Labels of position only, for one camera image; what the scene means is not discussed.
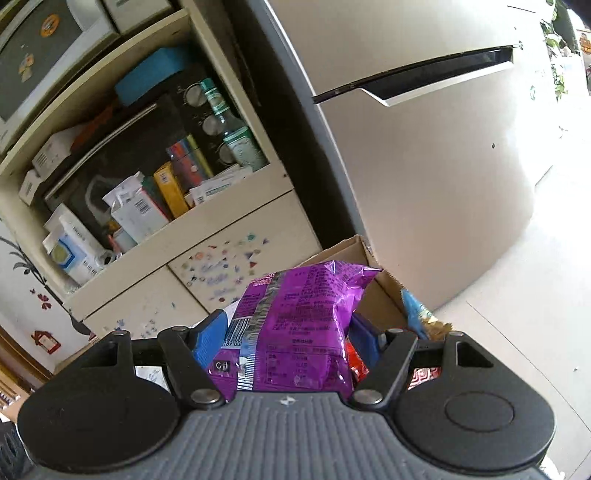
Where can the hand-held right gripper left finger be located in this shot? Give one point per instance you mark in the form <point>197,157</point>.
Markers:
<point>210,339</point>

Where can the white blue medicine box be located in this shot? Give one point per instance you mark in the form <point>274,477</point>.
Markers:
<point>69,249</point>

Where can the cream shelf cabinet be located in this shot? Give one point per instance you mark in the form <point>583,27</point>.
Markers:
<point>138,286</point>

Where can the green leafy plant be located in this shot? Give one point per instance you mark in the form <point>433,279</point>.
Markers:
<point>556,46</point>

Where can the flat white box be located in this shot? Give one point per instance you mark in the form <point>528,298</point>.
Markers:
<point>221,184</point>

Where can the red patterned snack packet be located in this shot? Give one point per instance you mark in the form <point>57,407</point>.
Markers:
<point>425,376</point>

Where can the blue case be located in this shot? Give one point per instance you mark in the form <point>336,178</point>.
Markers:
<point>152,74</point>

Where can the silver fridge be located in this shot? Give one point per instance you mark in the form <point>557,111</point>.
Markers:
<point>438,161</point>

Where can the white barcode box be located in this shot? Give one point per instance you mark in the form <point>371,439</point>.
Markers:
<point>138,212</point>

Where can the cardboard box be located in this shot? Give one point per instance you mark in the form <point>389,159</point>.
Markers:
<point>351,249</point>

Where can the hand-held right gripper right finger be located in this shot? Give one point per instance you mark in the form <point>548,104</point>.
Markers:
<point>364,339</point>

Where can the white microwave oven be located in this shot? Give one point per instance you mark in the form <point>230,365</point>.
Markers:
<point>41,60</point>

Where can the blue foil snack packet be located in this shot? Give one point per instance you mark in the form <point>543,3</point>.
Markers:
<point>415,309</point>

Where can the yellow box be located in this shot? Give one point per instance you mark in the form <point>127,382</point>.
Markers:
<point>171,189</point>

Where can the orange red biscuit packet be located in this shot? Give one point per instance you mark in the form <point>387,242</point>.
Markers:
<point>358,364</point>

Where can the green glass bottle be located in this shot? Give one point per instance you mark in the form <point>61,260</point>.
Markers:
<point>235,134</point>

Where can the red striped box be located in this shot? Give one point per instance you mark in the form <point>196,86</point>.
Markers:
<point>184,161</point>

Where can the purple snack packet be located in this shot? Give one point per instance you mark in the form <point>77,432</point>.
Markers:
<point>300,323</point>

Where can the brown wooden door frame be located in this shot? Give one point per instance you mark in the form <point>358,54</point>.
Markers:
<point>14,364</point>

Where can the small white box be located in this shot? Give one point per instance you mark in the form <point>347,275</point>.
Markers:
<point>53,150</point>
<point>30,184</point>

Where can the black toaster oven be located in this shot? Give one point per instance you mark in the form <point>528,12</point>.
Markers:
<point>138,152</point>

